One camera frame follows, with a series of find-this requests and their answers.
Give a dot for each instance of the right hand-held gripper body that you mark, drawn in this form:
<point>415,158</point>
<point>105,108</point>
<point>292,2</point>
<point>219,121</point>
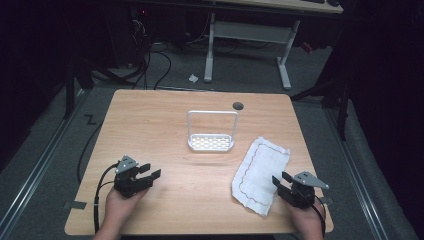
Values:
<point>301,190</point>

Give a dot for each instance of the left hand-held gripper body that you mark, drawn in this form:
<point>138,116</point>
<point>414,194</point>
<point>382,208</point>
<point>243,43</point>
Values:
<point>127,182</point>

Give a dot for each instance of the person's right hand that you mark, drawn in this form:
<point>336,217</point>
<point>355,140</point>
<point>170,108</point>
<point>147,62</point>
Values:
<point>305,218</point>

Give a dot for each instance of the white cloth with red stitching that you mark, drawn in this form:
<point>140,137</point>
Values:
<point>261,175</point>

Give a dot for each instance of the grey tape piece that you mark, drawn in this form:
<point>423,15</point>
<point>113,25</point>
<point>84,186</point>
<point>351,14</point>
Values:
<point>75,205</point>
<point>326,200</point>

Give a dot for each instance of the black metal stand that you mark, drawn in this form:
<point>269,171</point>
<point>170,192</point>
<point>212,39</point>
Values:
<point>335,95</point>
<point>70,90</point>

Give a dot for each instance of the crumpled white paper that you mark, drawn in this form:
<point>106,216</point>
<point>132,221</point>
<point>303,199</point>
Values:
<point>193,78</point>

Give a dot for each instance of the small red object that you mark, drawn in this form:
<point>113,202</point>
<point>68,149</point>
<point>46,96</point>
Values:
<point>307,47</point>

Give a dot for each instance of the wooden desk top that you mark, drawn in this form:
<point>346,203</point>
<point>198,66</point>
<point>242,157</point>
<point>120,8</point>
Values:
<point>286,5</point>

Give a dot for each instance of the metal floor rail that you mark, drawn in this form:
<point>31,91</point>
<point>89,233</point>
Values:
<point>355,173</point>
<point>36,168</point>

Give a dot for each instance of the white metal desk frame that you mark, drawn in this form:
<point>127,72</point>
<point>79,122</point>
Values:
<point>247,32</point>

